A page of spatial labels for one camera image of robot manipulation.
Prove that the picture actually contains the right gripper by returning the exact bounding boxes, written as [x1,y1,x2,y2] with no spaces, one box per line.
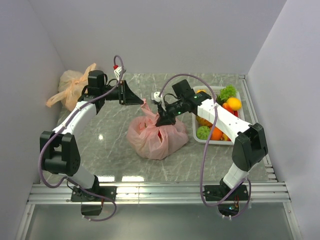
[156,98,187,127]

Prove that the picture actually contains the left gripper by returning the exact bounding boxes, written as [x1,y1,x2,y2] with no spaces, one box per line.
[100,80,144,106]

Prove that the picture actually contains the red fake apple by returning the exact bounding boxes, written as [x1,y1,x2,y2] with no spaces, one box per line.
[157,131,163,142]

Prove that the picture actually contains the pink plastic bag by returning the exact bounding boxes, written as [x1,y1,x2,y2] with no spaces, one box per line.
[126,99,189,160]

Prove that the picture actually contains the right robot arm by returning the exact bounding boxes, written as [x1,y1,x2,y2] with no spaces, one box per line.
[151,79,268,200]

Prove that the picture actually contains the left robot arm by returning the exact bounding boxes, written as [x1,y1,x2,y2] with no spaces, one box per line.
[38,66,143,201]

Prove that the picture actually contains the fake orange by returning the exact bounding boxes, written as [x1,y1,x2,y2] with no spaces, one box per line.
[210,127,223,141]

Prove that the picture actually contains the orange tied plastic bag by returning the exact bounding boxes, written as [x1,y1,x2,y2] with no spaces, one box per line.
[46,63,97,112]

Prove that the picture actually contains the red fake pepper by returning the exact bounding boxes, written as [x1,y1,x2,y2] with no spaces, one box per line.
[222,102,239,118]

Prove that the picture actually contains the green fake lettuce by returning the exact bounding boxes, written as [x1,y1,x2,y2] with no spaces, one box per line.
[218,84,237,102]

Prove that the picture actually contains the yellow fake lemon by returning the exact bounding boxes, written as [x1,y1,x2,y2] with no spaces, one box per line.
[226,97,242,111]

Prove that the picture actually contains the orange spiky fruit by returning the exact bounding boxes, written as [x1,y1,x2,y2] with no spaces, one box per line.
[195,116,213,128]

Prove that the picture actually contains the green custard apple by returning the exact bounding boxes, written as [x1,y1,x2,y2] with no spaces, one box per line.
[196,126,211,140]

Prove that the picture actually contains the yellow bell pepper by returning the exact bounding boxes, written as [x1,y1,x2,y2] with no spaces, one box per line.
[196,89,207,94]

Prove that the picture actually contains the white plastic fruit basket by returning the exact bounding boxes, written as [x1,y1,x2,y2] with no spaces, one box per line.
[192,85,245,146]

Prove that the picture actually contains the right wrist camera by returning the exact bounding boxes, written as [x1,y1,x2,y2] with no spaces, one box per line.
[150,91,165,105]

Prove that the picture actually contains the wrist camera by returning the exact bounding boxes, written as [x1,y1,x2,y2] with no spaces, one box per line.
[150,91,165,105]
[113,64,126,80]

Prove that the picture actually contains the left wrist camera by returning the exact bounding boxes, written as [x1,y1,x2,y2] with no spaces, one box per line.
[113,64,126,80]

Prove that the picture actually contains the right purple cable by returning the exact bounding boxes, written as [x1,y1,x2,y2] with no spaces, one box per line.
[159,72,252,220]

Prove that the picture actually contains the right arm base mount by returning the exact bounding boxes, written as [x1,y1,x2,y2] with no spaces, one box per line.
[202,183,252,220]

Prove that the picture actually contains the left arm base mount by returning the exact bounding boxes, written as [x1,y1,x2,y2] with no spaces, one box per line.
[70,186,117,219]

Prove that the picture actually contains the aluminium rail frame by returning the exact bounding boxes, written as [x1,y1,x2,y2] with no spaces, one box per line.
[14,74,301,240]

